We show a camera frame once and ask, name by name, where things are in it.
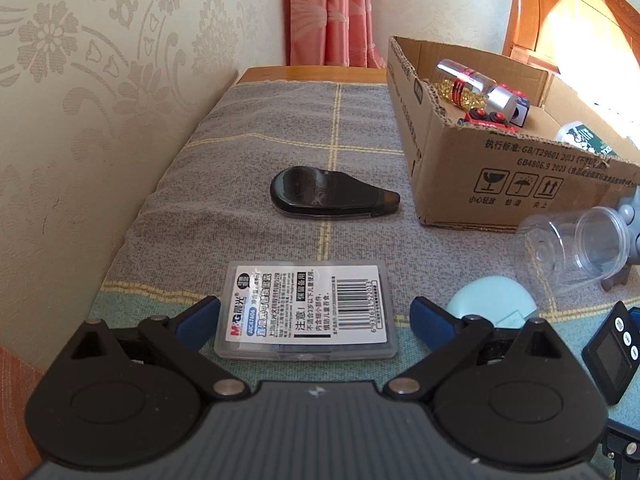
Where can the wooden bedside table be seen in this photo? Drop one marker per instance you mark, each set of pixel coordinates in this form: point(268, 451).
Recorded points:
point(310, 74)

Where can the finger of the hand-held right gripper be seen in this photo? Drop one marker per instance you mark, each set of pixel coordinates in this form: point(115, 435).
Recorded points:
point(625, 455)

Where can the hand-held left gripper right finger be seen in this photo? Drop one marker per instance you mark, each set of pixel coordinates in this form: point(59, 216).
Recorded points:
point(430, 320)

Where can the pink patterned curtain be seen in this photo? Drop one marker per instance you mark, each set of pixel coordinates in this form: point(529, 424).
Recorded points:
point(330, 10)

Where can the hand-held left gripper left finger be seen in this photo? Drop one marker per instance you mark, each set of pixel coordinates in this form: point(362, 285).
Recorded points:
point(200, 316)

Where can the cardboard box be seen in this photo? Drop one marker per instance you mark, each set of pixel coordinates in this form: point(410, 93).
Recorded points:
point(500, 180)

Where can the dark cube toy red buttons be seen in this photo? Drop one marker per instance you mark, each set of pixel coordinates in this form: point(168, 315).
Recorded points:
point(520, 107)

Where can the clear plastic jar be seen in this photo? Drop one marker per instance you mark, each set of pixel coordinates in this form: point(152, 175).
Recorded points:
point(575, 250)

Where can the white wipes canister green label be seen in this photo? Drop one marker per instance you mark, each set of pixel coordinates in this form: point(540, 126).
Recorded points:
point(585, 137)

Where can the clear bottle of gold capsules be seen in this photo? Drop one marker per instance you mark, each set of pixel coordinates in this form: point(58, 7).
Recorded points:
point(470, 85)

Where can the grey elephant figurine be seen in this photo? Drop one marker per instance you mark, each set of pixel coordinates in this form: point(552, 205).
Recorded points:
point(631, 215)

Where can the black digital timer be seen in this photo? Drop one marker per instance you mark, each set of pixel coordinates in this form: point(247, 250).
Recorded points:
point(610, 355)

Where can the mint green case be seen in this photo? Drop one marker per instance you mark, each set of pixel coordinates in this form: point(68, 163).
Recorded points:
point(485, 302)

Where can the black correction tape dispenser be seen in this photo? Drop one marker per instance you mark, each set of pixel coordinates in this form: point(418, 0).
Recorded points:
point(320, 192)

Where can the clear plastic card case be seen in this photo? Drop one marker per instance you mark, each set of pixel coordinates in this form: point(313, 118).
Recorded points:
point(305, 310)

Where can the red toy car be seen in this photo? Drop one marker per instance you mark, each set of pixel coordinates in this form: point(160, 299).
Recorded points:
point(487, 120)

